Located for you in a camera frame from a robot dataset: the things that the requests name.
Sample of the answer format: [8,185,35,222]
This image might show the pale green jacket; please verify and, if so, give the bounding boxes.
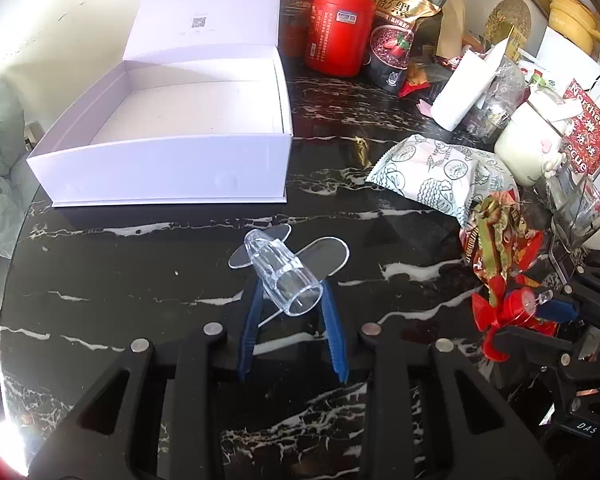
[0,74,43,261]

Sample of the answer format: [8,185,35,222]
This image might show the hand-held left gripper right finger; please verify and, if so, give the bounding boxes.
[321,282,566,480]

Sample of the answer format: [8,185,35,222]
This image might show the white green packet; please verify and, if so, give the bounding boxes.
[527,67,561,97]

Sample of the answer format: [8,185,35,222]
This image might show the brown paper bag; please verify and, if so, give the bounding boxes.
[437,0,468,58]

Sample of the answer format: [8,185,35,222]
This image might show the white shopping bag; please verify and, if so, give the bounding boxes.
[535,25,600,111]

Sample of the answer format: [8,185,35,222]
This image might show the red printed paper bag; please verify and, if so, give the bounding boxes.
[562,79,600,177]

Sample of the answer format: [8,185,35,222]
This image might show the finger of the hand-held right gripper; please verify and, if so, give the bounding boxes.
[532,262,600,323]
[490,322,600,383]

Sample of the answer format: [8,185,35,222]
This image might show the brown gold snack packet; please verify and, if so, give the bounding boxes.
[460,194,516,306]

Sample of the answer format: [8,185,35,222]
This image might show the round woven trivet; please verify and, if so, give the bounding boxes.
[485,0,532,50]

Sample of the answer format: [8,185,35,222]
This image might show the black gold snack bag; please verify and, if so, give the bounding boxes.
[367,0,448,97]

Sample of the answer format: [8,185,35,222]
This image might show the stack of yellow bowls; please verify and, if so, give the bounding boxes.
[547,0,600,56]

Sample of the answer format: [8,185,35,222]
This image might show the clear jar dark contents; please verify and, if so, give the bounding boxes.
[280,0,313,58]

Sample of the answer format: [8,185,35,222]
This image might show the clear plastic bag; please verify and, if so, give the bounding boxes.
[467,55,527,142]

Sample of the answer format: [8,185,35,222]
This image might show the white ceramic jar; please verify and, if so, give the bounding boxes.
[495,92,576,188]

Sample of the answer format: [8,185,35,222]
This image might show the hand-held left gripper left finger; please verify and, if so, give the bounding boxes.
[27,277,267,480]

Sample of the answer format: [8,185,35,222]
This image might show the white gift box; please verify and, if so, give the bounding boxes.
[26,0,295,208]

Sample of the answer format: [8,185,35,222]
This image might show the patterned white snack packet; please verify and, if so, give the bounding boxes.
[365,135,478,231]
[460,152,519,216]

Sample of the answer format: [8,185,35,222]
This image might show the red tin canister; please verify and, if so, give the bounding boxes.
[304,0,372,78]

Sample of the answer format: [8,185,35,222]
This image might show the green gold box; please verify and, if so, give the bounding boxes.
[505,27,529,62]

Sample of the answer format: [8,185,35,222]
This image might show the orange snack packet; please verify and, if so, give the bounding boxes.
[399,60,432,99]

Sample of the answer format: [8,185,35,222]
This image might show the clear plastic container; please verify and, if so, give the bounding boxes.
[547,162,600,253]

